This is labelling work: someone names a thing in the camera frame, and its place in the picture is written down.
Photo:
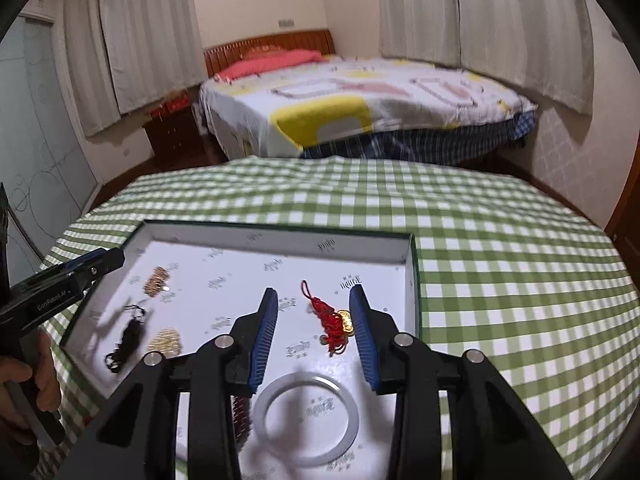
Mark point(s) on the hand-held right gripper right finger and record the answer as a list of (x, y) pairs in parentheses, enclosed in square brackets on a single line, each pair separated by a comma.
[(362, 340)]

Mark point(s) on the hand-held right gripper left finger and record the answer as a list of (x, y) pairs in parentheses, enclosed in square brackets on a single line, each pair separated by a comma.
[(262, 340)]

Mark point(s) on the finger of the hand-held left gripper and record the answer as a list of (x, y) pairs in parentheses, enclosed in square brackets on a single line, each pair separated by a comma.
[(102, 265), (87, 259)]

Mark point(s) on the red knot charm gold ingot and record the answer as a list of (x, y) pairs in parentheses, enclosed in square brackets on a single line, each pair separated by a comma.
[(327, 327)]

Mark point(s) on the gold filigree brooch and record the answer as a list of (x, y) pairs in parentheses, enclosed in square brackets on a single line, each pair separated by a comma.
[(159, 281)]

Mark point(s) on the white jade bangle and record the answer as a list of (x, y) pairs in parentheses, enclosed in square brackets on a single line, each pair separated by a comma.
[(260, 415)]

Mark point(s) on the green shallow box white lining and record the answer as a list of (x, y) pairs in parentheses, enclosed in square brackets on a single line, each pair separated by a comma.
[(225, 270)]

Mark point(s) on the gold beaded ornament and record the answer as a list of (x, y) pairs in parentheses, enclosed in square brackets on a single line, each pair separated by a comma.
[(167, 342)]

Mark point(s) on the person's left hand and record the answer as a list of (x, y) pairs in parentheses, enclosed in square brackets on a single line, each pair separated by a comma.
[(45, 380)]

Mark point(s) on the frosted glass wardrobe door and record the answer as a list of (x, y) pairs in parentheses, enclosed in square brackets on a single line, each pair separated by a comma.
[(40, 135)]

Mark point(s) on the dark wooden nightstand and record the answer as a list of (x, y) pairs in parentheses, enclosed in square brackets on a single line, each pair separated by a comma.
[(172, 137)]

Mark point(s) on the green checked tablecloth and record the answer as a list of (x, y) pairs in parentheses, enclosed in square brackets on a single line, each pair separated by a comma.
[(500, 260)]

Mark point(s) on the red gift box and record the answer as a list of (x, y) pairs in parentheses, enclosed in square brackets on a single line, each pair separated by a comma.
[(172, 106)]

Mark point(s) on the white curtain panel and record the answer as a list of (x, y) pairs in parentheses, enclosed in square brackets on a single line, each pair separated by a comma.
[(150, 35), (85, 60), (415, 10), (525, 30)]

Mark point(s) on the blue plaid bed skirt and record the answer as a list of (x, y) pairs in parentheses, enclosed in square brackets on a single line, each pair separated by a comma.
[(425, 142)]

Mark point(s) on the patterned white yellow bed sheet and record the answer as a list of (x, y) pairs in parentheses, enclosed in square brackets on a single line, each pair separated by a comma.
[(350, 105)]

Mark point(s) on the pink pillow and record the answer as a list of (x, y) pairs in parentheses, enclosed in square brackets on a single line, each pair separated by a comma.
[(270, 62)]

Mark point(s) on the red gold cushion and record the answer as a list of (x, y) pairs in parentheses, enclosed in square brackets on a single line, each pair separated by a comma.
[(267, 51)]

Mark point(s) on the brown wooden door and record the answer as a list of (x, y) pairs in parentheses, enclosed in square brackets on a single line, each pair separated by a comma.
[(627, 210)]

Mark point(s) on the wooden bed headboard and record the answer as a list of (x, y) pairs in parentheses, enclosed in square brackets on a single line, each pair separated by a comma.
[(300, 42)]

